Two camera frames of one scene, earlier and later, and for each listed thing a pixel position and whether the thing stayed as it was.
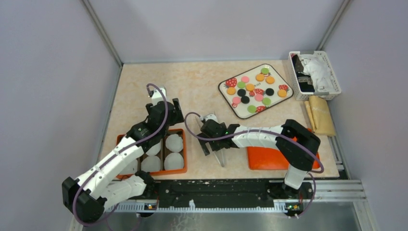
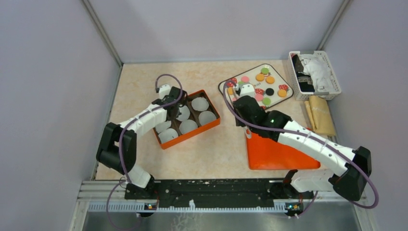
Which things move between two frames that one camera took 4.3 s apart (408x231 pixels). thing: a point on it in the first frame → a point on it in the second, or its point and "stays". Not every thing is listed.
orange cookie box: [168, 156] → [198, 114]
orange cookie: [231, 90] stays
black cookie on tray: [269, 92] stays
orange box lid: [260, 158] stays
